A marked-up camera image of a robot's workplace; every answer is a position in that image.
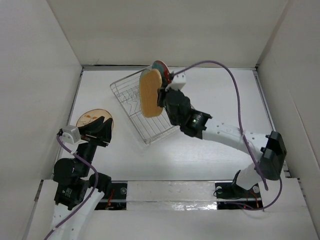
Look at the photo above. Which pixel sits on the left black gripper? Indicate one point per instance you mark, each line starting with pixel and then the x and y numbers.
pixel 104 131

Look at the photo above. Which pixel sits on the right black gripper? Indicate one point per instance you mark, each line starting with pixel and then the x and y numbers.
pixel 161 94

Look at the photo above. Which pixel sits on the round wooden plate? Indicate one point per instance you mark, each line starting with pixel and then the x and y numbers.
pixel 92 115

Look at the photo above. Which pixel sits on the woven bamboo square tray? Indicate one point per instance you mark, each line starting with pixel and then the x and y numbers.
pixel 149 83

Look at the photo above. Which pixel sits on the red and teal floral plate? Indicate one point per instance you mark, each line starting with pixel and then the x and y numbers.
pixel 163 69

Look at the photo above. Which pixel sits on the light green flower bowl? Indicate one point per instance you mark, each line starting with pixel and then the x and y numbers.
pixel 144 72

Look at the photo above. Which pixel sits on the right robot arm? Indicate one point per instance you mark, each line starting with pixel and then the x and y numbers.
pixel 268 150

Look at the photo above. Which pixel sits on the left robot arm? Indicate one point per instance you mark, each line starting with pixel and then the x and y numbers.
pixel 80 186

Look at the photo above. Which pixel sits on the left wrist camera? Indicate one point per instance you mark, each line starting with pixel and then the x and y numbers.
pixel 70 134

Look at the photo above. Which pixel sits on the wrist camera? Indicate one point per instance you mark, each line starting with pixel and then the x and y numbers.
pixel 70 134
pixel 177 83

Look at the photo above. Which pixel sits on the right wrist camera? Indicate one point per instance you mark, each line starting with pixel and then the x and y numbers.
pixel 177 83

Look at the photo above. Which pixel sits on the wire dish rack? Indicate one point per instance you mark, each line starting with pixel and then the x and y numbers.
pixel 126 90

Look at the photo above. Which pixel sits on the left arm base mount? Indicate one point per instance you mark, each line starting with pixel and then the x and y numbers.
pixel 116 199

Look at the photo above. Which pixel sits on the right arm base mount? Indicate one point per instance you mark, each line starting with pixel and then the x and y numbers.
pixel 230 196

